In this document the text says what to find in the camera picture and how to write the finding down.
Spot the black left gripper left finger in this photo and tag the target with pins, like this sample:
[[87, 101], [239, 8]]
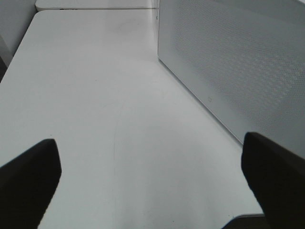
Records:
[[27, 185]]

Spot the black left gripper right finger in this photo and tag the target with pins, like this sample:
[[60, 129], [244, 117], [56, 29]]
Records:
[[276, 177]]

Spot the white microwave door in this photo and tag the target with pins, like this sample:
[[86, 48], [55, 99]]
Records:
[[244, 60]]

